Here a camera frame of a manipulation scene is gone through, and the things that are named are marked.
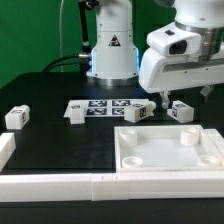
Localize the black cable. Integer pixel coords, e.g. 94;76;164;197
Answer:
42;54;92;73

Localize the white thin cable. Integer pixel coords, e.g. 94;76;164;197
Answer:
58;0;66;73

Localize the white square table top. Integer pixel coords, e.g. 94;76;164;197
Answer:
114;125;224;173

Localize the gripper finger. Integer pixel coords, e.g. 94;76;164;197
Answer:
200;85;215;100
160;91;170;109

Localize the white tag base sheet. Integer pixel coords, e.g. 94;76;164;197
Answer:
64;99;149;118

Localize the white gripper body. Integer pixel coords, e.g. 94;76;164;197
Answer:
139;22;224;93

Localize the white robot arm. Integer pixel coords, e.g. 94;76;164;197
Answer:
87;0;224;107

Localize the white U-shaped fence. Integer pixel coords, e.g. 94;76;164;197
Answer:
0;129;224;202

